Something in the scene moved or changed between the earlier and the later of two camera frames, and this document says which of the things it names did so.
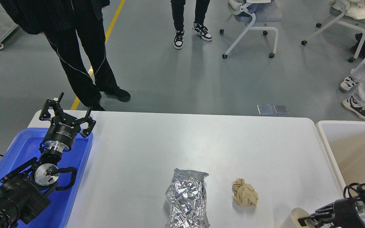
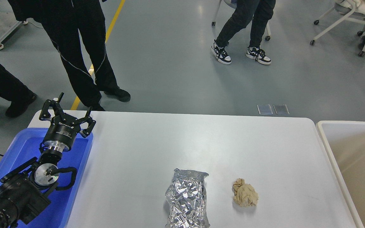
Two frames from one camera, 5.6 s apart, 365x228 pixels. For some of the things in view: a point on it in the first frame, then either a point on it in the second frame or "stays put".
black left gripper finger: [45, 115] stays put
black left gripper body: [62, 133] stays put
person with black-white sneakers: [201, 8] to [261, 11]
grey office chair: [362, 25] to [352, 15]
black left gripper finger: [91, 123] stays put
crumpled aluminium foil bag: [187, 194] stays put
